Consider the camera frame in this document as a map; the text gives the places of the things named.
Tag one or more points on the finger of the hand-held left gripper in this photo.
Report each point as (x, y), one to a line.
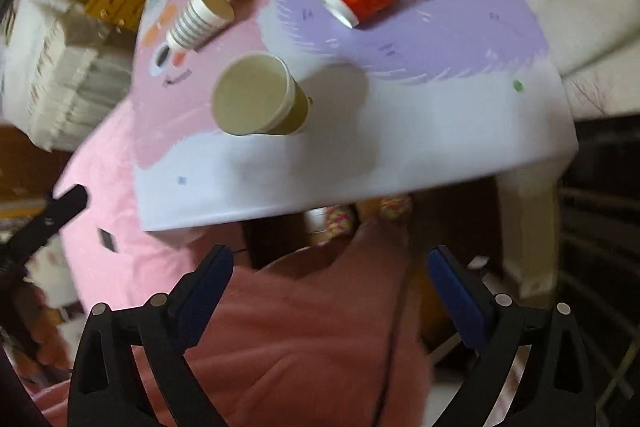
(62, 209)

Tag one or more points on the tan paper cup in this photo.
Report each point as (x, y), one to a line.
(252, 94)

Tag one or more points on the dark metal rack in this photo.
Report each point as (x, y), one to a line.
(600, 257)

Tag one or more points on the grey striped white paper cup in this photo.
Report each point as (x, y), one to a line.
(192, 24)

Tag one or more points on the white ribbed stack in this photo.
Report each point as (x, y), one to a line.
(60, 77)

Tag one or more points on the white cushioned sofa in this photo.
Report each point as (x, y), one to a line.
(575, 7)

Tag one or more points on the person's pink trouser leg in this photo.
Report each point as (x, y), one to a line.
(310, 337)

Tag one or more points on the cartoon printed small table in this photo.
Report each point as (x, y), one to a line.
(400, 132)

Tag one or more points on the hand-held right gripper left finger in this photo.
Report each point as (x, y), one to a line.
(202, 307)

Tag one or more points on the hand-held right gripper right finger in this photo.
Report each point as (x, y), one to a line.
(462, 307)

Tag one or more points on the pink blanket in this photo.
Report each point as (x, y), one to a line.
(100, 217)

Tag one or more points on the patterned slipper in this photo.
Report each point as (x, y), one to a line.
(396, 208)
(340, 219)

